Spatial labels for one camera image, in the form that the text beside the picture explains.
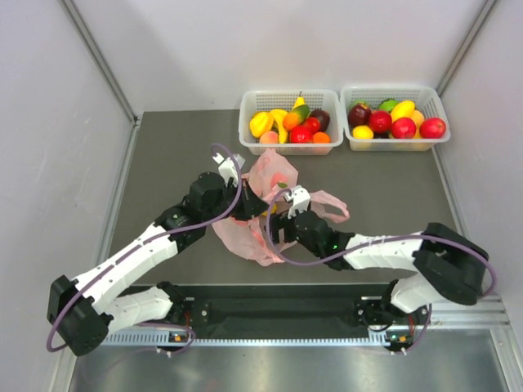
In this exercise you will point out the white plastic basket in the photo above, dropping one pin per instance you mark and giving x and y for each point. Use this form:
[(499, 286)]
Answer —
[(428, 105), (265, 101)]

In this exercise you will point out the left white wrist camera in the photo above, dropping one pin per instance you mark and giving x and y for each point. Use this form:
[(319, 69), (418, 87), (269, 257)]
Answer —
[(227, 168)]

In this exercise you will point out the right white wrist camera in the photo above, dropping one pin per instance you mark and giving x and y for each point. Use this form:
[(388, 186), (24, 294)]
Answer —
[(298, 199)]

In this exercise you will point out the red apple front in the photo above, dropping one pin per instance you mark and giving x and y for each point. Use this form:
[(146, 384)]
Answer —
[(403, 128)]

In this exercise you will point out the green orange mango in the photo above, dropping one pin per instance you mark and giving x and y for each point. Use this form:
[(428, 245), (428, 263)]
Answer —
[(296, 116)]

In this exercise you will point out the red apple middle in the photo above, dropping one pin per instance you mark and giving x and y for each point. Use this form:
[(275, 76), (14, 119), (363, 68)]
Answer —
[(380, 121)]

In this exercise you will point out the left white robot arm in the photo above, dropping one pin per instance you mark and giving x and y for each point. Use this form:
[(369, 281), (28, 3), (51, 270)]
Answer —
[(84, 310)]

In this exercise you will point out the left white plastic basket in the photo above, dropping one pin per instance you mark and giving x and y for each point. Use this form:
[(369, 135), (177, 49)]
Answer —
[(265, 101)]

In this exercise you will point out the yellow lemon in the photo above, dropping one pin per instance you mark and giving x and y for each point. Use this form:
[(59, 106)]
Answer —
[(362, 132)]

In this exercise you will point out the yellow banana bunch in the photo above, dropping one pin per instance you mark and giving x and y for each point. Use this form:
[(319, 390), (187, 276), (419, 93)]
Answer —
[(283, 133)]

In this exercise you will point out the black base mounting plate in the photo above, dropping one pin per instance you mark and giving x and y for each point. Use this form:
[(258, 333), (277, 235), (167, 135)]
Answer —
[(274, 311)]

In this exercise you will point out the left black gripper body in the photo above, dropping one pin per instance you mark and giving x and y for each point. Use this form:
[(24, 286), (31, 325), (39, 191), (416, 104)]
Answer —
[(242, 208)]

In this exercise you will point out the yellow pear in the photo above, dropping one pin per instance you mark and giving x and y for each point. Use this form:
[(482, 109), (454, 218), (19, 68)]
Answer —
[(299, 101)]

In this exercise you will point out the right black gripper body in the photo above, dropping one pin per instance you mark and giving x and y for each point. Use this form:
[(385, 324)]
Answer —
[(282, 221)]

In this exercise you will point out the yellow orange fruit in bag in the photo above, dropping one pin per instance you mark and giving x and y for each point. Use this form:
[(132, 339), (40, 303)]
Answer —
[(273, 210)]

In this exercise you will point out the dark red apple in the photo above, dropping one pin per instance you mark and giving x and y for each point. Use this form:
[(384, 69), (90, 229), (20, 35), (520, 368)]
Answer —
[(359, 115)]

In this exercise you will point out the orange tangerine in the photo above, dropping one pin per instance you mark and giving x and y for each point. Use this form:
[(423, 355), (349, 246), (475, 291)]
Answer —
[(321, 138)]

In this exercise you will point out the dark plum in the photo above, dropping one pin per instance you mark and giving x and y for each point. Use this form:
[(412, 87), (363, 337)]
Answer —
[(323, 117)]

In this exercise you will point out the grey slotted cable duct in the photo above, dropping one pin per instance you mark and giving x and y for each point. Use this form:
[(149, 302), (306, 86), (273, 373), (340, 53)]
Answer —
[(178, 338)]

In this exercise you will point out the red apple in left basket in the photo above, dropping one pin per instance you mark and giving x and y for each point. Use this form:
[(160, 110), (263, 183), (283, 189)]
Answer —
[(301, 135)]

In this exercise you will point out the peach fruit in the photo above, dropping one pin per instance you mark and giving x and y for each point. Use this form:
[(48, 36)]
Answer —
[(269, 138)]

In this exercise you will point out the right white plastic basket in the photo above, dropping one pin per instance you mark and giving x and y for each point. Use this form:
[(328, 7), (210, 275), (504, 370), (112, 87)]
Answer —
[(428, 105)]

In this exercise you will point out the yellow mango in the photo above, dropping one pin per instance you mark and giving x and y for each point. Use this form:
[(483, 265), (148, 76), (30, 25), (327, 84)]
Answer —
[(404, 109)]

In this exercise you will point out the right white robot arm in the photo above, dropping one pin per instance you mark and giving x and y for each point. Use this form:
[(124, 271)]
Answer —
[(444, 265)]

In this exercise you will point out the red apple right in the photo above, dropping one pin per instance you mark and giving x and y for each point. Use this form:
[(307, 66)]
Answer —
[(433, 128)]

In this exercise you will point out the green lime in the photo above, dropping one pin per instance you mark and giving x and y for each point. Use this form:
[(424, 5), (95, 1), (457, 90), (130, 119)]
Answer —
[(388, 105)]

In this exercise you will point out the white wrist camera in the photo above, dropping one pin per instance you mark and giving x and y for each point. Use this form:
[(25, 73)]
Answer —
[(298, 199), (227, 168)]

